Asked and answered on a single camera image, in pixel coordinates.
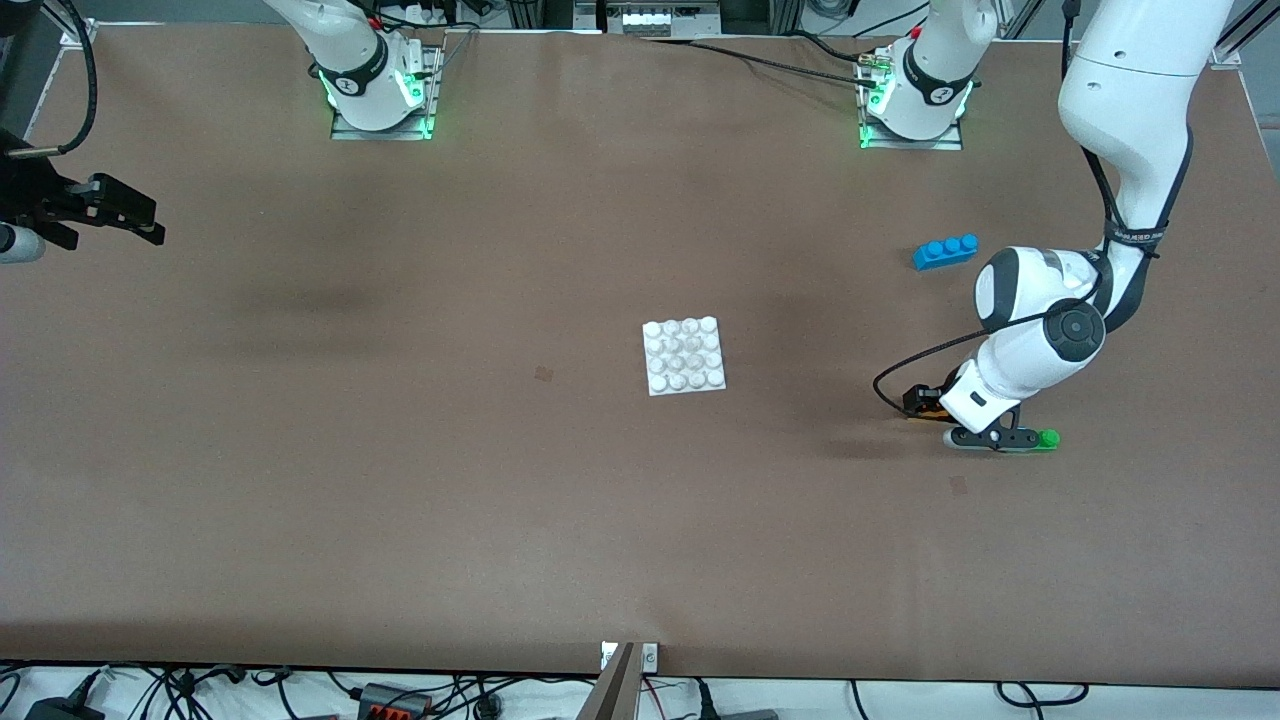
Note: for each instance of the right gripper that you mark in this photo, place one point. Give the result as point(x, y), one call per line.
point(40, 197)

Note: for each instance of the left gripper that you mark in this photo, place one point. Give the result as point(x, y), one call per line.
point(922, 400)

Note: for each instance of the white studded base plate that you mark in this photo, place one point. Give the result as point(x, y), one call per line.
point(685, 355)

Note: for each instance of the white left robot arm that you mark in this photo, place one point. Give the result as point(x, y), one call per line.
point(1130, 80)

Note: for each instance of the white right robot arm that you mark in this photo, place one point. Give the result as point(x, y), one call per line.
point(360, 70)

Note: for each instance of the green two-stud block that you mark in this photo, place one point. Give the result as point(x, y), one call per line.
point(1048, 438)

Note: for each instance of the blue three-stud block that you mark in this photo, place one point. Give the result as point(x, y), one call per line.
point(945, 252)

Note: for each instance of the white power strip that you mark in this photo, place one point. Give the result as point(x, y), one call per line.
point(660, 18)

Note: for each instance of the black power adapter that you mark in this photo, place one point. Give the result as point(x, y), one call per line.
point(62, 710)

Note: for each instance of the black box red connectors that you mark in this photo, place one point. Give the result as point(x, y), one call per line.
point(395, 702)

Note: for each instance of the metal table corner bracket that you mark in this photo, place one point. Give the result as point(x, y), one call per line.
point(80, 34)
point(1228, 56)

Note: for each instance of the small metal edge bracket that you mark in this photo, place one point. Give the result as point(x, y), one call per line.
point(650, 657)

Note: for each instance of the grey slanted post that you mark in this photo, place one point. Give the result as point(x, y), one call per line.
point(612, 690)

